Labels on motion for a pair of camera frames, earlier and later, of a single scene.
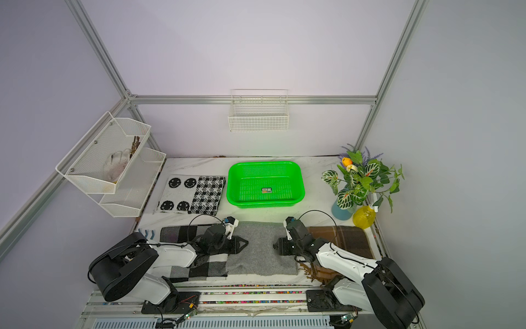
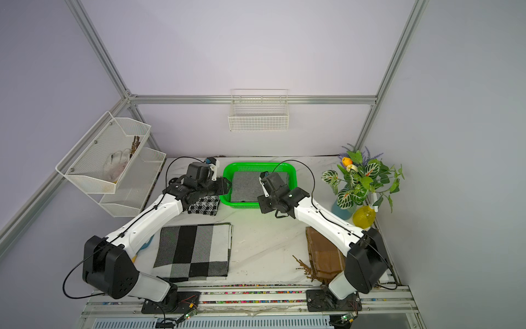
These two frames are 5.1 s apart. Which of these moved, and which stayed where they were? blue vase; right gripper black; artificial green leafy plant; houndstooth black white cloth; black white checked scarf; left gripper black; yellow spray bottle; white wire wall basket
Moved: right gripper black; left gripper black
Stayed: white wire wall basket; yellow spray bottle; houndstooth black white cloth; blue vase; artificial green leafy plant; black white checked scarf
